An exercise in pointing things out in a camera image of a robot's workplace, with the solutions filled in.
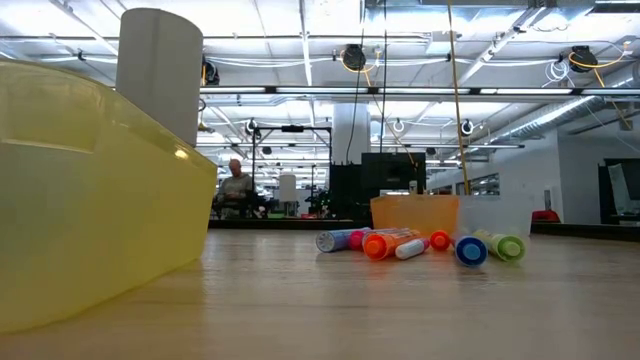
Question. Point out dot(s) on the blue chunky highlighter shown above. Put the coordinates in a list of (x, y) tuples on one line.
[(332, 241), (471, 251)]

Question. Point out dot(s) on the pink chunky highlighter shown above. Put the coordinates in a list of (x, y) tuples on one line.
[(357, 240)]

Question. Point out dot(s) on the orange chunky highlighter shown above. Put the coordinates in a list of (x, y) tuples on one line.
[(440, 240), (387, 245)]

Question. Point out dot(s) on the white marker red cap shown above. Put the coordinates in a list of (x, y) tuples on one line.
[(410, 249)]

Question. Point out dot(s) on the light green chunky highlighter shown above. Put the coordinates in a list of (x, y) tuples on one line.
[(507, 247)]

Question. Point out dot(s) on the black robot rig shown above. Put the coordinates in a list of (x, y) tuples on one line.
[(320, 200)]

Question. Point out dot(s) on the small white table lamp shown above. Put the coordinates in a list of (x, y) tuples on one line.
[(287, 187)]

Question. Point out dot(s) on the black equipment cabinet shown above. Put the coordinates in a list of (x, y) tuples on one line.
[(390, 172)]

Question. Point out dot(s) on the person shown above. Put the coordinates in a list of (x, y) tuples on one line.
[(235, 187)]

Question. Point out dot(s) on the orange plastic bin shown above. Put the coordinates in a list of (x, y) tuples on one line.
[(415, 212)]

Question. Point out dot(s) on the clear plastic bin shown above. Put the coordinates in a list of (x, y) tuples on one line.
[(495, 215)]

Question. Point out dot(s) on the white lamp with wooden base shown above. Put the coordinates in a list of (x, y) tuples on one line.
[(160, 75)]

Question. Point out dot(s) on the yellow plastic bin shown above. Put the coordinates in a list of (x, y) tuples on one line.
[(100, 200)]

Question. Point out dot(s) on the red object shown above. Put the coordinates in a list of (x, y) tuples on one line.
[(545, 216)]

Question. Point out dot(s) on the black aluminium table frame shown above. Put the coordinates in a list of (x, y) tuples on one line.
[(300, 223)]

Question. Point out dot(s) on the silver ventilation duct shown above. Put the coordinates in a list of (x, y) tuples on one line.
[(550, 117)]

